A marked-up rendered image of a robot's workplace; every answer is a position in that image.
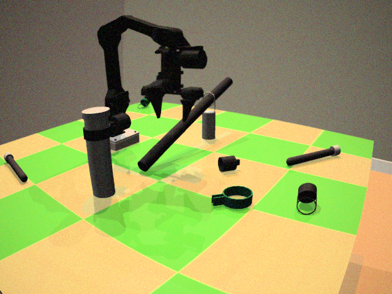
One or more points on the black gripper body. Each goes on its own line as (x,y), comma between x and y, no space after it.
(186,93)

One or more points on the black ring with tab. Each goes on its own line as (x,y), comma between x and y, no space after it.
(224,198)

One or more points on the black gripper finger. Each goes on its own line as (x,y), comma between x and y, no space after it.
(157,105)
(186,107)

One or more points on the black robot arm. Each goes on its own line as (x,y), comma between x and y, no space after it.
(109,36)

